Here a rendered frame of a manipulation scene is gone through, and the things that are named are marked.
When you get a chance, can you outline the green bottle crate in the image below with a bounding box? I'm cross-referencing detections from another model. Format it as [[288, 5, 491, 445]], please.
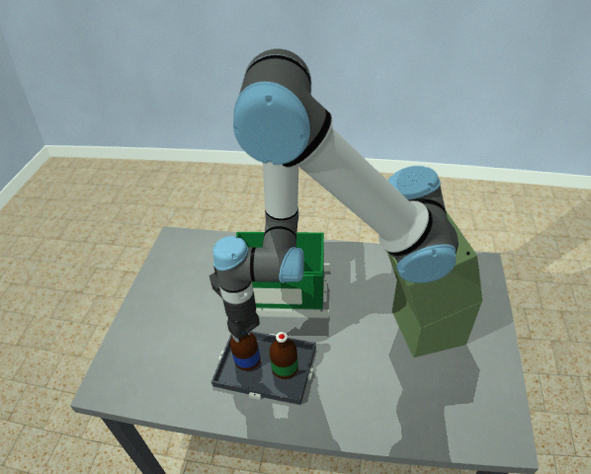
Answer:
[[236, 232, 324, 309]]

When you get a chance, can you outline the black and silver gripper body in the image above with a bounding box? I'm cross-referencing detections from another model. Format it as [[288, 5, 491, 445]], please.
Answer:
[[210, 268, 260, 339]]

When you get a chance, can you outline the brown bottle with yellow cap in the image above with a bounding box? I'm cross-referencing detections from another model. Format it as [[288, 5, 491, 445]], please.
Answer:
[[230, 332, 260, 370]]

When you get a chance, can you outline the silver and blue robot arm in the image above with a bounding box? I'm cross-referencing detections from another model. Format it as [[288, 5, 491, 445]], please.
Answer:
[[212, 48, 459, 293]]

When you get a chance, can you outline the grey flat bar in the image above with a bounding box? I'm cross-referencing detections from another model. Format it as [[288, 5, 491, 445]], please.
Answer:
[[249, 263, 330, 400]]

